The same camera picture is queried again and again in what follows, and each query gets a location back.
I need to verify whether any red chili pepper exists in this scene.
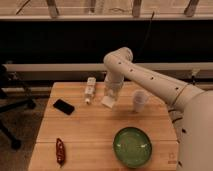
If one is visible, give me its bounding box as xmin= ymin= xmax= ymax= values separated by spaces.
xmin=56 ymin=138 xmax=65 ymax=166

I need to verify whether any black smartphone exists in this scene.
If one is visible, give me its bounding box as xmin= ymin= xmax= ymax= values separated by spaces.
xmin=53 ymin=99 xmax=75 ymax=115

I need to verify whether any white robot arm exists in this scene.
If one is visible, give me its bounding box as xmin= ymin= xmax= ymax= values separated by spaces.
xmin=103 ymin=47 xmax=213 ymax=171

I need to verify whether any translucent white cup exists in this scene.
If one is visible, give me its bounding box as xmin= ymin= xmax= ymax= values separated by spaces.
xmin=132 ymin=90 xmax=148 ymax=112

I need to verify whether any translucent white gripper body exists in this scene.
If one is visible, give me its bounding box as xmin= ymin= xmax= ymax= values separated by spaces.
xmin=104 ymin=80 xmax=122 ymax=100

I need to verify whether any green ceramic bowl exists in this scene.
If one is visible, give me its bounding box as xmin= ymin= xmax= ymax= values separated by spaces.
xmin=113 ymin=127 xmax=152 ymax=169

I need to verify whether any white tube bottle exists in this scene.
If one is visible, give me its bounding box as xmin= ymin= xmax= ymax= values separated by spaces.
xmin=85 ymin=77 xmax=96 ymax=104

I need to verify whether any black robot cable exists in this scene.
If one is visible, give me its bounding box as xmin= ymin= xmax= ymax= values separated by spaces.
xmin=168 ymin=106 xmax=184 ymax=141

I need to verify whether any black office chair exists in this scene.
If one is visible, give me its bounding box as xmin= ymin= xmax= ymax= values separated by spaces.
xmin=0 ymin=63 xmax=38 ymax=150

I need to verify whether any white sponge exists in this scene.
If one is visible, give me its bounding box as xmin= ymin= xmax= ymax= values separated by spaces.
xmin=101 ymin=96 xmax=115 ymax=108

